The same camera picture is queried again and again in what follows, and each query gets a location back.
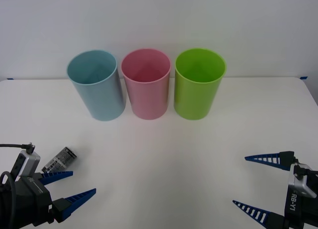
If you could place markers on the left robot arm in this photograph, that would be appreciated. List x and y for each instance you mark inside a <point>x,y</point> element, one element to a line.
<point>26,164</point>

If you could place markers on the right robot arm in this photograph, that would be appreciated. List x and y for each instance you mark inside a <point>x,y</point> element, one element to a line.
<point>299,183</point>

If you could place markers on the pink plastic bin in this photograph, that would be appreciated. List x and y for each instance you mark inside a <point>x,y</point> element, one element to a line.
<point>147,99</point>

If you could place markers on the pale blue plastic bin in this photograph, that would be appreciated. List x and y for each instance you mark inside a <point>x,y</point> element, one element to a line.
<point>102,99</point>

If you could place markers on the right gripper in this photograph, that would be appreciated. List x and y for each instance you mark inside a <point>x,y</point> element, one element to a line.
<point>301,211</point>

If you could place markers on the black drink can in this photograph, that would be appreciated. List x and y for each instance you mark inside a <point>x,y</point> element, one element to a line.
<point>59,160</point>

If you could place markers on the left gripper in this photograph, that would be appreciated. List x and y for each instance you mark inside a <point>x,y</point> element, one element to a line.
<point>37,201</point>

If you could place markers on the green plastic bin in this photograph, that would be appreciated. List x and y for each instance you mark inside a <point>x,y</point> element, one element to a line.
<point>193,99</point>

